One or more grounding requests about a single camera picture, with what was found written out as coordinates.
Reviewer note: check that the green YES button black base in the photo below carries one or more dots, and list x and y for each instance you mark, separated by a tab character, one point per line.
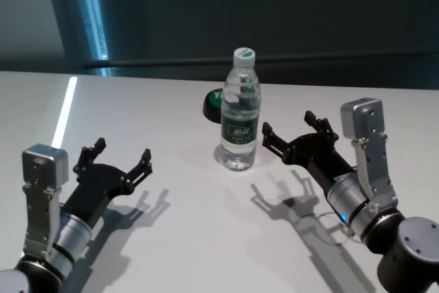
212	104

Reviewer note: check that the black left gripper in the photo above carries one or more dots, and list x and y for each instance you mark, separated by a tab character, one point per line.
94	190

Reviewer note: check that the grey horizontal rail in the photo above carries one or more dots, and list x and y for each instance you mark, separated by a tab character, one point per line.
154	62

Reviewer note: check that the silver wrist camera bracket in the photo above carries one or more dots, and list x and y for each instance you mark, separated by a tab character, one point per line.
43	162
360	118

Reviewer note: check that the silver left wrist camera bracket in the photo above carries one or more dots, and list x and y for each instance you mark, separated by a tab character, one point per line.
43	162

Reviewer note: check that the clear water bottle green label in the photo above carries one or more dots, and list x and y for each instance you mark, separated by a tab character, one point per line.
240	128

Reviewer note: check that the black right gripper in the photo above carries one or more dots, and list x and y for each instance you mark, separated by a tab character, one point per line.
315	154

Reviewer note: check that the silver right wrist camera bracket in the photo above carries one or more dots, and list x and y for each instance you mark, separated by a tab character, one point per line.
360	118

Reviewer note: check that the narrow window pane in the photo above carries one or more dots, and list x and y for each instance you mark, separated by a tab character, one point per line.
92	15

